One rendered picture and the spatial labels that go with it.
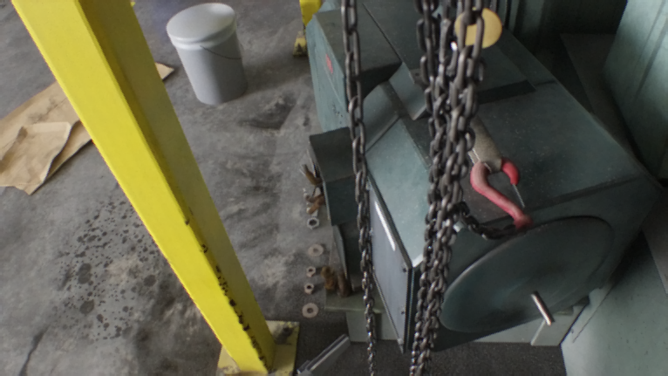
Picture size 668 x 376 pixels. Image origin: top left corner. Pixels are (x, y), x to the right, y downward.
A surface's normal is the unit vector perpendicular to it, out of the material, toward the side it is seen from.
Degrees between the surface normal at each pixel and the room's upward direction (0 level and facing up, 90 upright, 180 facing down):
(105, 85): 90
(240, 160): 0
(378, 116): 45
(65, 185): 0
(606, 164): 0
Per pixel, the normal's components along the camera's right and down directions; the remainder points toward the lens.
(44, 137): -0.14, -0.63
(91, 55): -0.08, 0.75
